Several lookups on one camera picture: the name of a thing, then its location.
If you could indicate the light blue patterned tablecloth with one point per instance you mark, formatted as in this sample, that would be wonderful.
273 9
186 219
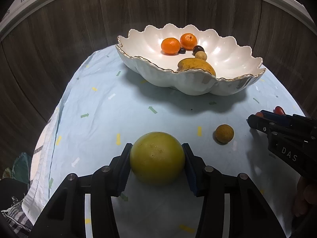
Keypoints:
99 99

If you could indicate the orange mandarin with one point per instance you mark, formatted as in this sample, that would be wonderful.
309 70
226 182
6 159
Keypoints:
188 41
170 45

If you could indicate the white scalloped bowl gold rim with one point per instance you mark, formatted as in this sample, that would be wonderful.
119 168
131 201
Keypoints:
230 54

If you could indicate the red jujube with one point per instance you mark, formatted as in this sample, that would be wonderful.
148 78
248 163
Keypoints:
279 109

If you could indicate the small round brown-yellow fruit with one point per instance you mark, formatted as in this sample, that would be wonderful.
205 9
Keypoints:
224 133

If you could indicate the small tan longan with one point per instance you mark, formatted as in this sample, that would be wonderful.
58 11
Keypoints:
200 55

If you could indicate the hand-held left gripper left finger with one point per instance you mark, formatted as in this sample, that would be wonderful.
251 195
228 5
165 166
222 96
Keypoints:
122 171

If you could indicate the yellow mango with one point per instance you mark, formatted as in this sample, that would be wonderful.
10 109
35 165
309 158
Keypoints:
195 65

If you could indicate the teal patterned cloth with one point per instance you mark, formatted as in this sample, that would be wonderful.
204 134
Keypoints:
21 164

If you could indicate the dark round plum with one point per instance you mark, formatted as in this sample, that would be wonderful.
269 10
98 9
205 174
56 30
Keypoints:
198 48

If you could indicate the large round yellow fruit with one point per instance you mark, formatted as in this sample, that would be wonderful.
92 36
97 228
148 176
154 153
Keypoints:
157 157

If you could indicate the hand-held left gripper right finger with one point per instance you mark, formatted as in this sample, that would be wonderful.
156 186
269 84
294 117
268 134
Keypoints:
192 178

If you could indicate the blueberry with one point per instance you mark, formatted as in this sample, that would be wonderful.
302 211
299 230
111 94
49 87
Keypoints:
182 51

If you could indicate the person's right hand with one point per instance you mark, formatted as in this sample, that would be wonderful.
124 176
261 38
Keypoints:
305 198

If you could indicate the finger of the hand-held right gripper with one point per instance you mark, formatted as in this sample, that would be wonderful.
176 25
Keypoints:
277 116
258 123

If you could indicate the grey checked cloth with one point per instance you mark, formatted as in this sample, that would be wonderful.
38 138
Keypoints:
14 210

